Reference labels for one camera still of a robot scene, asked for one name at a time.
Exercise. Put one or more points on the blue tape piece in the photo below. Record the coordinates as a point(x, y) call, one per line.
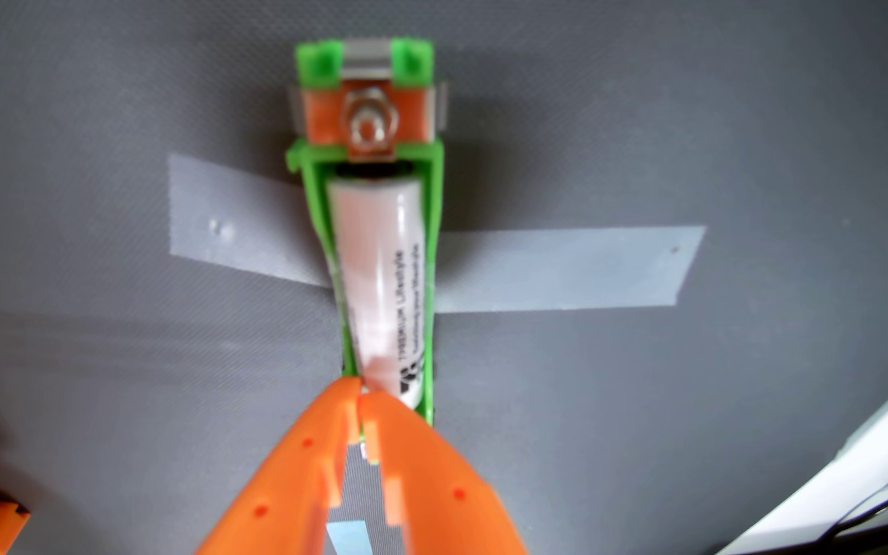
point(349, 539)

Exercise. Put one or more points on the green battery holder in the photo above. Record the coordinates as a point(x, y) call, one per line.
point(321, 65)

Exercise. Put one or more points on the white cylindrical battery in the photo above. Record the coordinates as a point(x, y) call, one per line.
point(374, 270)

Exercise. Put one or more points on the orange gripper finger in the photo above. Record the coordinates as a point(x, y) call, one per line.
point(290, 493)
point(444, 501)

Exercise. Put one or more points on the grey fabric mat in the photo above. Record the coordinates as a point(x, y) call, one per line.
point(105, 92)

